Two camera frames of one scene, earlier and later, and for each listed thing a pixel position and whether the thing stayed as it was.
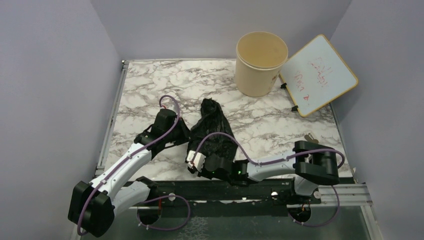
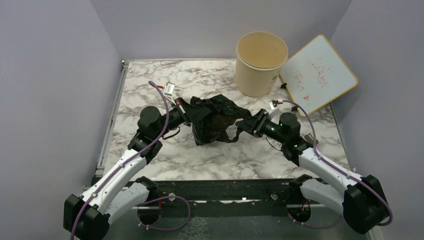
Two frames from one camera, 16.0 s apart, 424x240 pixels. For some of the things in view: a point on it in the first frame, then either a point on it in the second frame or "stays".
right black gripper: x=203 y=172 → x=256 y=123
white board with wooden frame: x=315 y=75 stays
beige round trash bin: x=260 y=56 stays
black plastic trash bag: x=212 y=120 → x=212 y=127
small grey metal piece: x=309 y=138 stays
